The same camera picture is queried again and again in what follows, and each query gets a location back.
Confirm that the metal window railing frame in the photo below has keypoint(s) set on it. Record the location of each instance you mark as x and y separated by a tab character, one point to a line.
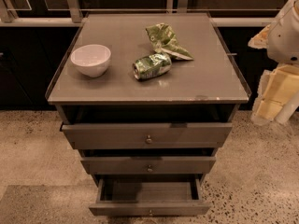
53	13

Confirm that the grey middle drawer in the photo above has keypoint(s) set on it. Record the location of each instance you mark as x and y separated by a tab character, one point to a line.
148	165

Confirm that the grey top drawer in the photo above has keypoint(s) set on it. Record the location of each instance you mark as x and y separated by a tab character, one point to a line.
146	135

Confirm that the crushed green soda can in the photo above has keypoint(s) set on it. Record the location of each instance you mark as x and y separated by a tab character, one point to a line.
151	66

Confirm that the grey drawer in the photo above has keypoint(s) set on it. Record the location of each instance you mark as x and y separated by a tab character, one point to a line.
149	196
146	135
148	165

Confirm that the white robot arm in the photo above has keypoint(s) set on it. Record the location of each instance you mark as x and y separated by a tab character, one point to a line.
280	38

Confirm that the white pillar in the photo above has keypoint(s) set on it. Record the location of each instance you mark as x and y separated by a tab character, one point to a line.
288	109

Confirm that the grey bottom drawer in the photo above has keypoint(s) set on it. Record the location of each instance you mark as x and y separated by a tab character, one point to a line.
149	196

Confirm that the green chip bag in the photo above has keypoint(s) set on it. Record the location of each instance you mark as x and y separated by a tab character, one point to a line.
163	39

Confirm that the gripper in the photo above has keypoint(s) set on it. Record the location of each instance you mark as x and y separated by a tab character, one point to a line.
284	38

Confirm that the white ceramic bowl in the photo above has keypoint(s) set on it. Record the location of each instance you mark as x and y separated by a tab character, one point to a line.
91	60

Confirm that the grey drawer cabinet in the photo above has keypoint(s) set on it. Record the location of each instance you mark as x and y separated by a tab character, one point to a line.
206	89

